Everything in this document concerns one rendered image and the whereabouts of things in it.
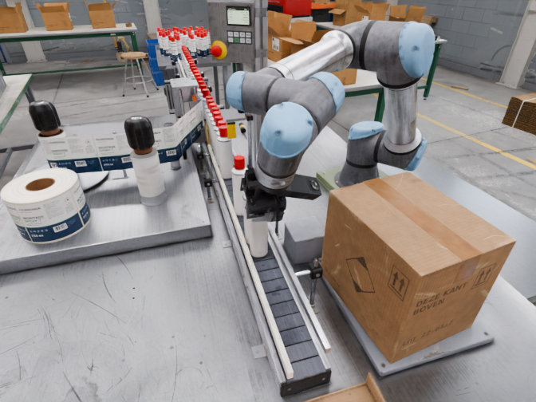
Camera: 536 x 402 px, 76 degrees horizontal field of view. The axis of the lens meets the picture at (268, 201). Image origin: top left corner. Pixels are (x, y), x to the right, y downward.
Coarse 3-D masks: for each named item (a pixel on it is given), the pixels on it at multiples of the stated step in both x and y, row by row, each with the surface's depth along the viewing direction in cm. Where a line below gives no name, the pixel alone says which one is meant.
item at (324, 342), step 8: (232, 152) 134; (272, 232) 93; (272, 240) 92; (280, 248) 88; (280, 256) 87; (288, 264) 83; (288, 272) 82; (296, 280) 79; (296, 288) 77; (304, 296) 75; (304, 304) 73; (312, 312) 72; (312, 320) 70; (320, 328) 69; (320, 336) 67; (328, 344) 66; (328, 352) 66
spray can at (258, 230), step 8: (256, 224) 90; (264, 224) 91; (256, 232) 91; (264, 232) 92; (256, 240) 93; (264, 240) 94; (256, 248) 95; (264, 248) 95; (256, 256) 96; (264, 256) 97
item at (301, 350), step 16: (240, 224) 110; (272, 256) 97; (272, 272) 92; (272, 288) 88; (288, 288) 88; (272, 304) 84; (288, 304) 84; (288, 320) 80; (272, 336) 76; (288, 336) 76; (304, 336) 76; (288, 352) 73; (304, 352) 73; (304, 368) 70; (320, 368) 70
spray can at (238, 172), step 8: (240, 160) 102; (240, 168) 104; (232, 176) 106; (240, 176) 104; (232, 184) 108; (240, 184) 106; (240, 192) 108; (240, 200) 109; (240, 208) 111; (240, 216) 113
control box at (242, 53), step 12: (216, 0) 110; (228, 0) 109; (240, 0) 108; (252, 0) 106; (216, 12) 111; (252, 12) 108; (216, 24) 113; (252, 24) 110; (216, 36) 115; (252, 36) 111; (228, 48) 116; (240, 48) 115; (252, 48) 114; (216, 60) 120; (228, 60) 118; (240, 60) 117; (252, 60) 115
